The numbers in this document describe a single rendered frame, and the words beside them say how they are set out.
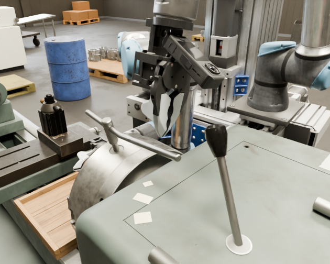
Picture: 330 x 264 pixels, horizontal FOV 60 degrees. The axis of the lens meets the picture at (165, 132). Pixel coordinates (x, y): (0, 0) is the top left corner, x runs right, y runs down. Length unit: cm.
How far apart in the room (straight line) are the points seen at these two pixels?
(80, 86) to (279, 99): 365
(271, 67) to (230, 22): 28
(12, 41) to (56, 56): 221
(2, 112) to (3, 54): 473
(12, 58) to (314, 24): 596
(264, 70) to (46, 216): 89
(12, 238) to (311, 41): 143
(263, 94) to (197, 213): 70
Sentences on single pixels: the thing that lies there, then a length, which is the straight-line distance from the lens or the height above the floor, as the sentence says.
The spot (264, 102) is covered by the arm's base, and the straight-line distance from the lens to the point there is 109.
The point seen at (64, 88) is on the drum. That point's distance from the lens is 445.
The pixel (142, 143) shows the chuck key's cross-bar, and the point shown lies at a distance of 52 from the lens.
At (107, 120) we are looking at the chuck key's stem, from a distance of 62.
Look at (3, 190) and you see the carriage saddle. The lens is 119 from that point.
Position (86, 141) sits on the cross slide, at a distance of 128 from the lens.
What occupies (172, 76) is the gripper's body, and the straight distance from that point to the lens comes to 51.
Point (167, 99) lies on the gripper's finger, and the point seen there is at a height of 139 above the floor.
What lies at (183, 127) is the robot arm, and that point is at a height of 112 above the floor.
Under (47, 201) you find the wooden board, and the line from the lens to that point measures 113.
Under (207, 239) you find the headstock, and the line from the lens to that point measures 44.
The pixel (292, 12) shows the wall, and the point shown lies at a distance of 1034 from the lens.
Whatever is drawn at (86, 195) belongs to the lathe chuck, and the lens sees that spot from 66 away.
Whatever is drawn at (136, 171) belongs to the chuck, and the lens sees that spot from 63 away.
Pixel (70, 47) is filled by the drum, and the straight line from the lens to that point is 430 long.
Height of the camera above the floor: 158
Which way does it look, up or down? 28 degrees down
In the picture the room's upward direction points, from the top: straight up
